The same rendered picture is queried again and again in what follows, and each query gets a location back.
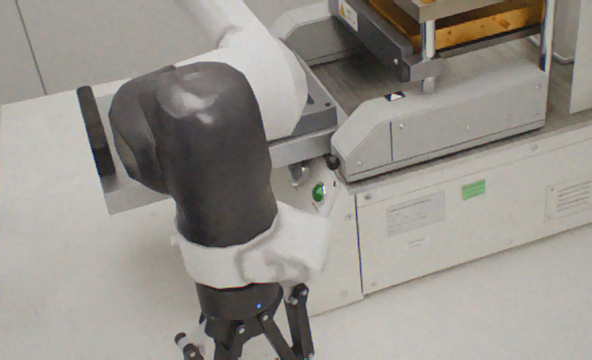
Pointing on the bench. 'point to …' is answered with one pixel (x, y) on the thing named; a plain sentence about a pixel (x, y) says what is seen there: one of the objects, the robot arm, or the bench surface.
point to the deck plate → (490, 57)
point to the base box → (465, 212)
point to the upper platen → (468, 25)
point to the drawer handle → (95, 131)
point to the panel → (301, 195)
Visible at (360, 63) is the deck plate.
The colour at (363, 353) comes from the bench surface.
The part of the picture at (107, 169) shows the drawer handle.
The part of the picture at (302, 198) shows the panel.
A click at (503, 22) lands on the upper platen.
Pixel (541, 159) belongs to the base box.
